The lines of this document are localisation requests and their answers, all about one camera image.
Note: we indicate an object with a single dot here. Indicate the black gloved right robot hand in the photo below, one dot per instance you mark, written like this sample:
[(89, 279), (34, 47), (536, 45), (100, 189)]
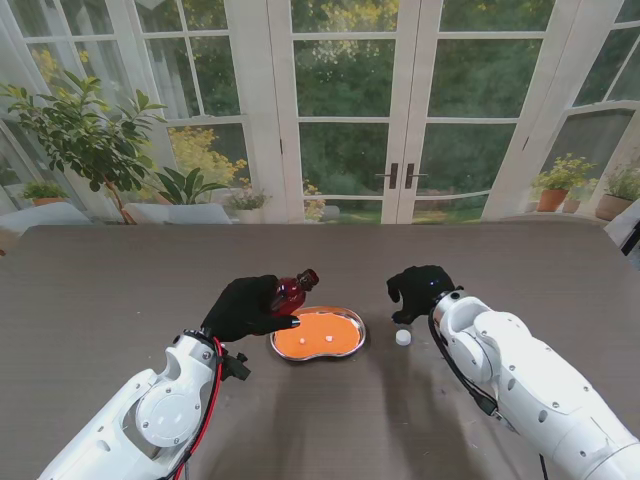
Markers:
[(425, 287)]

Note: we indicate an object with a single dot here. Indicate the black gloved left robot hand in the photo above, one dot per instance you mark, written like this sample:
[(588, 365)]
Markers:
[(240, 310)]

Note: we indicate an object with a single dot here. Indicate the red transparent sample bottle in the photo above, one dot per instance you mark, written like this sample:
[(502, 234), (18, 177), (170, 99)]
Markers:
[(292, 295)]

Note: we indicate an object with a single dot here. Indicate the white ribbed bottle cap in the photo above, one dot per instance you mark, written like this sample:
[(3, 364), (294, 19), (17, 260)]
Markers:
[(403, 338)]

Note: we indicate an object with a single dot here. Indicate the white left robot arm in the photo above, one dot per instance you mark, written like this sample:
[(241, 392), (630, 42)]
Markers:
[(110, 440)]

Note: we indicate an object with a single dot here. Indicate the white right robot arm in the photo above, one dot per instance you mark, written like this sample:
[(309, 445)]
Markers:
[(550, 390)]

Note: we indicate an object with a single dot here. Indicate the steel kidney-shaped tray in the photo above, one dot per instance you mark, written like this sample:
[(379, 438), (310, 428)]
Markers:
[(364, 332)]

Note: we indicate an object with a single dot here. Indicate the orange tray liner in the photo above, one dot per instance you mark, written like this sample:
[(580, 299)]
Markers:
[(325, 327)]

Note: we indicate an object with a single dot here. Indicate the printed garden window backdrop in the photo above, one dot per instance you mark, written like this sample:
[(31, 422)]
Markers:
[(345, 75)]

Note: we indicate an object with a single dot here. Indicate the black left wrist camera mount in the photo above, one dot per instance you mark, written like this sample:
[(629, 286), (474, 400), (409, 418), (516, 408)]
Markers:
[(236, 366)]

